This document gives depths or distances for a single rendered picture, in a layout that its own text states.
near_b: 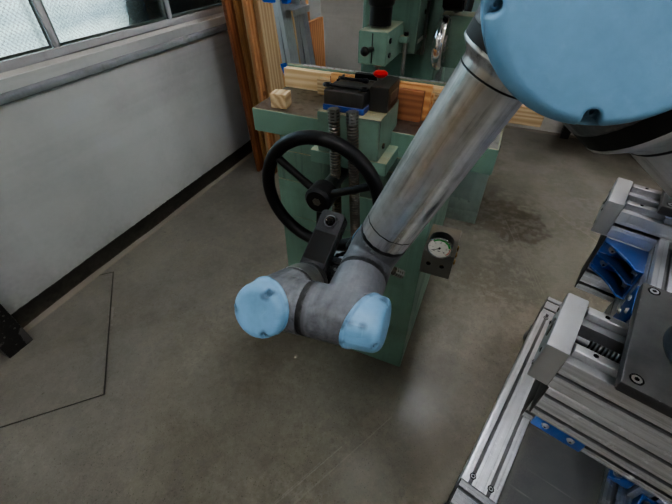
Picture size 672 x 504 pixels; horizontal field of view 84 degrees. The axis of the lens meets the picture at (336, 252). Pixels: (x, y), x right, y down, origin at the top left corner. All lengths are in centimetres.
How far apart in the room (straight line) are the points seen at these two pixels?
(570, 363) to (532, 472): 57
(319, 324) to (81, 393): 130
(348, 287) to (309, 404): 95
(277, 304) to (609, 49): 38
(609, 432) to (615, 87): 62
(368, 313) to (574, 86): 31
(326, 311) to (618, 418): 48
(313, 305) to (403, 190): 18
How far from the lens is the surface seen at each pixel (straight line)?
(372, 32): 97
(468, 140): 42
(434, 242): 93
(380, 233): 50
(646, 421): 74
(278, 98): 100
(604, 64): 23
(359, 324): 45
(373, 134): 79
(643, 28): 23
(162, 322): 174
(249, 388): 145
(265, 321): 48
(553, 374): 71
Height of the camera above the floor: 125
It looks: 42 degrees down
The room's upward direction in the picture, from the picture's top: straight up
